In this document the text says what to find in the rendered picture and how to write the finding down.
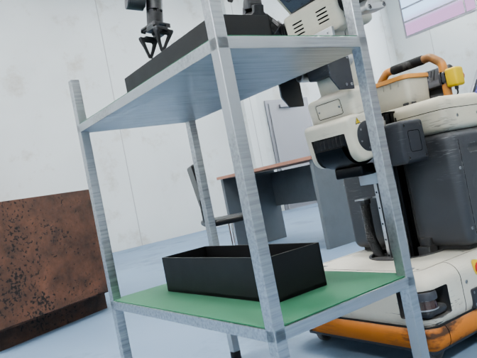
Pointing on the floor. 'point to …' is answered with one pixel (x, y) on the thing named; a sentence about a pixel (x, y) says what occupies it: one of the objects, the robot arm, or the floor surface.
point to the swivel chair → (218, 217)
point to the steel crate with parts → (48, 265)
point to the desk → (298, 190)
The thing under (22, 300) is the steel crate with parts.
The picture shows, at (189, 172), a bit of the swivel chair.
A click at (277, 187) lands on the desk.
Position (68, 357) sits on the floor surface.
